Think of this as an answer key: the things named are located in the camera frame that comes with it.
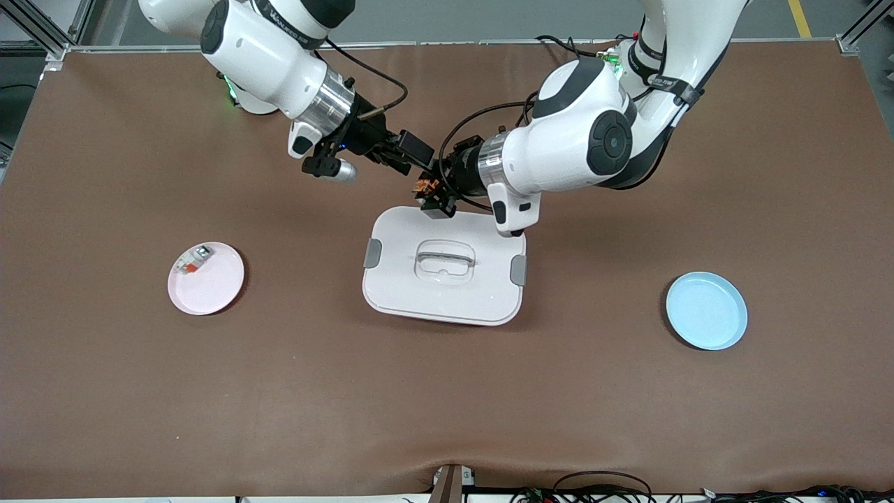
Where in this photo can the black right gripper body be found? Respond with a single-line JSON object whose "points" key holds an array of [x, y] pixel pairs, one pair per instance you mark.
{"points": [[368, 134]]}

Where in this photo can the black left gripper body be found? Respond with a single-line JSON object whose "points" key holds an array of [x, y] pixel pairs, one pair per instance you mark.
{"points": [[464, 172]]}

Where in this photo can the orange and black switch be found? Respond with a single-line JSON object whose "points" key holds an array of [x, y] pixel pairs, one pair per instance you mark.
{"points": [[426, 187]]}

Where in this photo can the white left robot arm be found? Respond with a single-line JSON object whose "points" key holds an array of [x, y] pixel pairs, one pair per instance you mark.
{"points": [[573, 140]]}

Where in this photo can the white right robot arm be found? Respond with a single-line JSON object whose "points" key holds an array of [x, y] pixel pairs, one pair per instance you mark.
{"points": [[258, 63]]}

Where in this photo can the grey box latch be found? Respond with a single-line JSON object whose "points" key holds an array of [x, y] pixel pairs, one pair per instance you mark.
{"points": [[372, 253], [518, 270]]}

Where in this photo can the white lidded storage box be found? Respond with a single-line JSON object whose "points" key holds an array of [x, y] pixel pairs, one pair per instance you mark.
{"points": [[447, 300]]}

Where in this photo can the brown table mat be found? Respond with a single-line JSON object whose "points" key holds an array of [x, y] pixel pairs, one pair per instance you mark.
{"points": [[447, 405]]}

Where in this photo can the pink round plate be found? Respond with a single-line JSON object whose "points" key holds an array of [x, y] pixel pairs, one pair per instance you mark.
{"points": [[209, 293]]}

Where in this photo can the light blue round plate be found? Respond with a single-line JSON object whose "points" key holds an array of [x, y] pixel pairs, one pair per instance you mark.
{"points": [[705, 311]]}

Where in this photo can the silver table edge rail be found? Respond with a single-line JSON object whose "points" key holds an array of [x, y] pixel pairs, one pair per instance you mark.
{"points": [[454, 43]]}

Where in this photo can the white circuit breaker switch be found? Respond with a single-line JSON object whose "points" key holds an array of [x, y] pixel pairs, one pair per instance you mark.
{"points": [[195, 260]]}

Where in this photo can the brown camera mounting post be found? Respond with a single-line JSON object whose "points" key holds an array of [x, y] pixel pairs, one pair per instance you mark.
{"points": [[450, 485]]}

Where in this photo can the aluminium frame profile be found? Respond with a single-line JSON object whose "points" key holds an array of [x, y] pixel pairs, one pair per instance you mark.
{"points": [[848, 43], [56, 47]]}

